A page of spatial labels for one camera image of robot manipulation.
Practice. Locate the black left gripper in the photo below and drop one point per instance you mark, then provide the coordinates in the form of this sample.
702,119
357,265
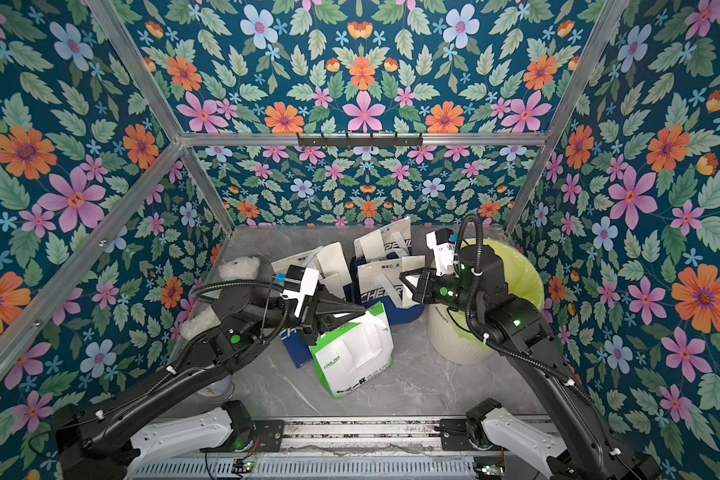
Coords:
311,305

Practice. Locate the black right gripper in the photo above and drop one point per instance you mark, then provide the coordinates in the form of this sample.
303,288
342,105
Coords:
427,285

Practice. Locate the green white takeout bag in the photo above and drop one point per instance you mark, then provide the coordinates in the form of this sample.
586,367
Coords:
353,354

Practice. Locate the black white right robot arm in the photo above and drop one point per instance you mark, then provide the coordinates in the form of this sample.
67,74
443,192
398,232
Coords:
518,331

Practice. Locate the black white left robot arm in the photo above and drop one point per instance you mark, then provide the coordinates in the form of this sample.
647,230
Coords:
98,442

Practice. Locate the back right blue white bag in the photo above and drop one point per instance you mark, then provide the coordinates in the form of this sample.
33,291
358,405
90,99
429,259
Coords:
388,242

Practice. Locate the blue white bag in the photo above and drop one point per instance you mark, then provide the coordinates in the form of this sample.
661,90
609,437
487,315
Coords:
388,242
304,259
379,282
296,347

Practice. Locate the front left blue white bag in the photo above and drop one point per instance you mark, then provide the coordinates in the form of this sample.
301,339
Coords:
296,347

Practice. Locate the back left blue white bag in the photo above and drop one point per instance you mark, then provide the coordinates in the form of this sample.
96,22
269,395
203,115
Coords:
304,259

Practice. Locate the white trash bin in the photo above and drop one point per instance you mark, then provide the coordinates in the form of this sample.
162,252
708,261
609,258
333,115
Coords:
448,334

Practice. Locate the white dome object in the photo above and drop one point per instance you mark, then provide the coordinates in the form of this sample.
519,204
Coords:
223,388

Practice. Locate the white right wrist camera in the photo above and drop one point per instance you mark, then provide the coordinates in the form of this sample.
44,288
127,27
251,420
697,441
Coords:
442,244

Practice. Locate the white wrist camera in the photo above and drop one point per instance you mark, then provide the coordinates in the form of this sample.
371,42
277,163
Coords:
442,244
299,283

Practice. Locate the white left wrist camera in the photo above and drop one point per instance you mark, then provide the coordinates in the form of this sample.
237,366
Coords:
299,283

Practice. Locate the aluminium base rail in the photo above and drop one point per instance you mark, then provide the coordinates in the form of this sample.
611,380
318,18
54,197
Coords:
396,447

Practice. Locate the black wall hook rail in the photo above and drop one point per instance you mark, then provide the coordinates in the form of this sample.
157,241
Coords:
347,140

